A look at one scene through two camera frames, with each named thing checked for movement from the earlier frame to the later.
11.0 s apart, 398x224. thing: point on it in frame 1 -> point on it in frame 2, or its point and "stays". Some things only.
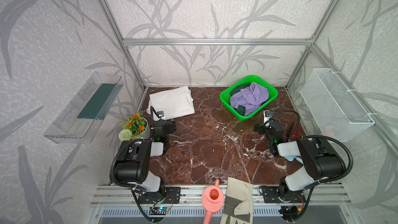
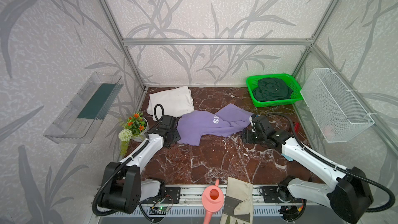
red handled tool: x=296 y=132 stays
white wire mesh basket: x=336 y=114 stays
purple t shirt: x=251 y=97 -> x=224 y=121
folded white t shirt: x=174 y=103 stays
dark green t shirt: x=240 y=109 -> x=270 y=89
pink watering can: x=212 y=199 stays
